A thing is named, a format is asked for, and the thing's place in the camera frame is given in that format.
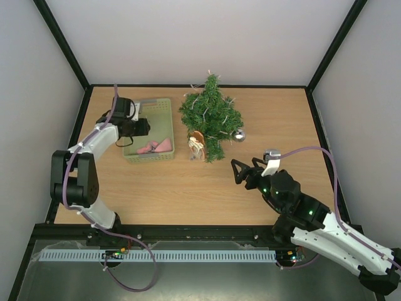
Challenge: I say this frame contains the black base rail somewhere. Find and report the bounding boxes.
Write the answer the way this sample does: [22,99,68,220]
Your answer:
[29,223,294,249]

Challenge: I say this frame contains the pink ornaments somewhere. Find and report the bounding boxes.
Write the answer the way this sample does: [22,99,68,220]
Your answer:
[137,138,173,154]

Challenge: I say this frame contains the small green christmas tree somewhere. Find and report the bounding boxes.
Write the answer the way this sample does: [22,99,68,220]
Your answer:
[179,73,244,162]

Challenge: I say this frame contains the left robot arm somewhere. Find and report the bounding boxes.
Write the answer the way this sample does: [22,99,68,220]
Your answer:
[50,95,150,241]

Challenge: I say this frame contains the white slotted cable duct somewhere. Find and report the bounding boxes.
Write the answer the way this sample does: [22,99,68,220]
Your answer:
[39,249,276,263]

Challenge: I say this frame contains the green plastic basket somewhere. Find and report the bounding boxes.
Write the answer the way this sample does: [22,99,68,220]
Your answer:
[122,98,175,163]

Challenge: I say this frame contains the brown gingerbread ornament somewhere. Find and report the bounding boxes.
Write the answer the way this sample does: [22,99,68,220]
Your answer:
[188,130,206,161]

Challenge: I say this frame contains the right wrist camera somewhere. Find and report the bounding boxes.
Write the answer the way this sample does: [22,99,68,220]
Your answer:
[261,149,281,177]

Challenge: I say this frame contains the purple loop cable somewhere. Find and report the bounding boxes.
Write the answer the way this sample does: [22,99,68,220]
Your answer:
[102,241,158,292]

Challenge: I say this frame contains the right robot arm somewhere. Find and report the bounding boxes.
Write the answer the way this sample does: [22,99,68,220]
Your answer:
[231,158,400,295]

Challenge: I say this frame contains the silver ball ornament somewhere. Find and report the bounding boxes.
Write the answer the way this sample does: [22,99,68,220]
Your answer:
[233,129,246,142]

